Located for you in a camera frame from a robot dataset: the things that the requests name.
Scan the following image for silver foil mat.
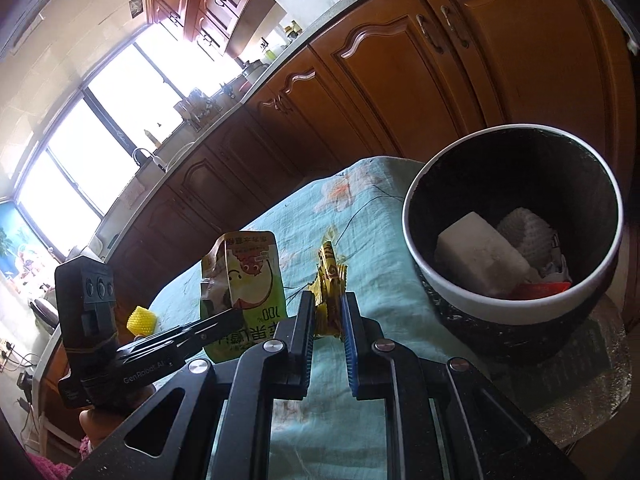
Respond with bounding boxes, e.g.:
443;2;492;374
492;295;633;448

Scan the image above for teal floral tablecloth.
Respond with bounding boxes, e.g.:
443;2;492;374
147;156;501;480

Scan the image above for kitchen window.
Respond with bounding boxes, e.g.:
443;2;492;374
15;25;241;256

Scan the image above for light stone kitchen countertop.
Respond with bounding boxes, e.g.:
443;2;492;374
30;0;436;361

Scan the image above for metal dish rack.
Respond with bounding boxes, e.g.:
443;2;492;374
172;87;226;123

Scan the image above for blue wall poster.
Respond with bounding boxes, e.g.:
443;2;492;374
0;200;56;281

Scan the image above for black white-rimmed trash bin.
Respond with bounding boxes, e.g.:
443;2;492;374
402;124;626;366

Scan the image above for white foam fruit net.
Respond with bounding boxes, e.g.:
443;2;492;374
496;206;558;261

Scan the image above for red snack wrapper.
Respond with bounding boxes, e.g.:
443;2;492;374
510;281;572;301

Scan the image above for wooden wall cabinets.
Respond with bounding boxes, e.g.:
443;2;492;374
142;0;276;58

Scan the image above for green juice pouch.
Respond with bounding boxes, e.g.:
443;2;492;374
200;231;288;363

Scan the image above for white foam block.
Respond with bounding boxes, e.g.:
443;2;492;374
434;211;533;297

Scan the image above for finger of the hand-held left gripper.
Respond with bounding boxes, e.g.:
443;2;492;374
150;308;245;342
116;332;221;363

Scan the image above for yellow snack wrapper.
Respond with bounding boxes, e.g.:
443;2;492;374
306;227;348;343

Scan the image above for metal sink faucet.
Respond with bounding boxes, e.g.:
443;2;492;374
132;147;166;171

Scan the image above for metal cooking pot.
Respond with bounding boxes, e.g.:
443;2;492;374
240;60;268;86

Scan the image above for wooden kitchen base cabinets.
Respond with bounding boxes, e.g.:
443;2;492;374
37;0;640;441

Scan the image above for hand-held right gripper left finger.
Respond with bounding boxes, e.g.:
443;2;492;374
67;292;317;480

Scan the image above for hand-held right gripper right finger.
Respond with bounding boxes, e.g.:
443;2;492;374
340;294;583;480

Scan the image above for person's left hand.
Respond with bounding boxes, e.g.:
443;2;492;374
77;385;151;461

